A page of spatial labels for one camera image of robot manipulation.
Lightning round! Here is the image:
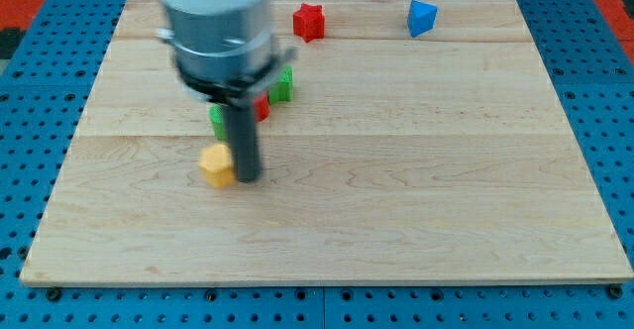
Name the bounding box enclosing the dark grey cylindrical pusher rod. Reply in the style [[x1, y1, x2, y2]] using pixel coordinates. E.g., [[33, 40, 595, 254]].
[[223, 103, 262, 182]]

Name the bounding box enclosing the yellow hexagon block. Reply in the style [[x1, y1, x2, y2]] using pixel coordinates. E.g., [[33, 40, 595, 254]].
[[198, 143, 237, 188]]

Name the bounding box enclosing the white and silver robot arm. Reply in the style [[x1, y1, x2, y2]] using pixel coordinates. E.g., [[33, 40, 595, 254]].
[[159, 0, 295, 182]]

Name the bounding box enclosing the red heart block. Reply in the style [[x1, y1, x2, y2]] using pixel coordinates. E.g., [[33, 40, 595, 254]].
[[253, 92, 270, 122]]

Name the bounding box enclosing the green block left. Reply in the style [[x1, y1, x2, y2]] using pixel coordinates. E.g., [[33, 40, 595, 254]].
[[209, 104, 228, 141]]

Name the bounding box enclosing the green block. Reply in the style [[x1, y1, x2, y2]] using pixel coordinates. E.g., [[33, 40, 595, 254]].
[[267, 65, 294, 105], [209, 104, 228, 141]]

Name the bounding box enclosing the green block right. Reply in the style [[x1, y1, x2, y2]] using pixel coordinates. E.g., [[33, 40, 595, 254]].
[[267, 65, 294, 105]]

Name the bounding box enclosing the red star block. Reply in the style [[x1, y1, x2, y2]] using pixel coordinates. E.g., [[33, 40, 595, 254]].
[[292, 3, 326, 43]]

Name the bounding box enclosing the light wooden board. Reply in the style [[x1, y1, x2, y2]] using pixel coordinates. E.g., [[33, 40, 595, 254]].
[[21, 0, 633, 287]]

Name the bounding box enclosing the blue triangle block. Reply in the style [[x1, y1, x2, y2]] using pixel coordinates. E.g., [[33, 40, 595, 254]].
[[407, 0, 438, 38]]

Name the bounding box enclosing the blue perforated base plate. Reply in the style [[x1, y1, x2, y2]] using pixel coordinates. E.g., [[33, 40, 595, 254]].
[[1, 0, 633, 328]]

